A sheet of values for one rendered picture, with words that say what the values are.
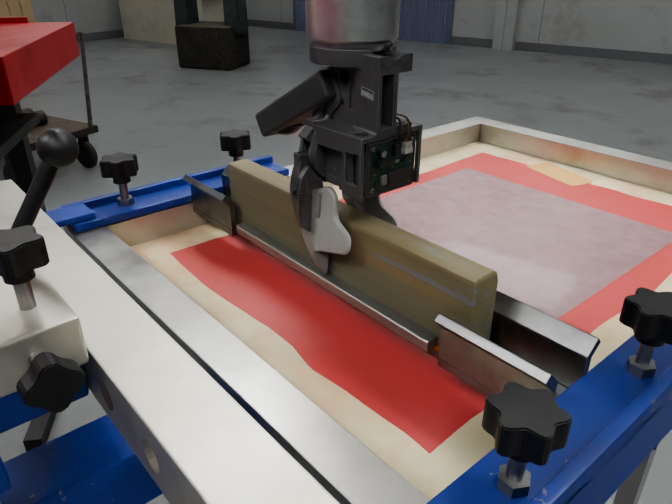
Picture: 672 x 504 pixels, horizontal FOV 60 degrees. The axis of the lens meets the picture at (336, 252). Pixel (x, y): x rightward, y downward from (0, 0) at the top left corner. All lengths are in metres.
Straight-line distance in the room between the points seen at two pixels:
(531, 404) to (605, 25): 8.72
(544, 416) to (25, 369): 0.30
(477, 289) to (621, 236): 0.40
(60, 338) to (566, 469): 0.31
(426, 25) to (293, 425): 9.56
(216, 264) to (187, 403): 0.34
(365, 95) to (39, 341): 0.29
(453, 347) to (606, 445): 0.13
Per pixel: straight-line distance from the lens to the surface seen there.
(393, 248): 0.49
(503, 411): 0.33
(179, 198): 0.76
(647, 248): 0.80
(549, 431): 0.33
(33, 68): 1.44
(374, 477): 0.38
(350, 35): 0.46
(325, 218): 0.53
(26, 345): 0.39
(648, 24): 8.90
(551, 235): 0.79
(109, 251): 0.67
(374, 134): 0.47
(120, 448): 0.52
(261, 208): 0.65
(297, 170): 0.51
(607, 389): 0.46
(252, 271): 0.66
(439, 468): 0.44
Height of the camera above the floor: 1.28
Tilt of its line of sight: 27 degrees down
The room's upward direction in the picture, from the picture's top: straight up
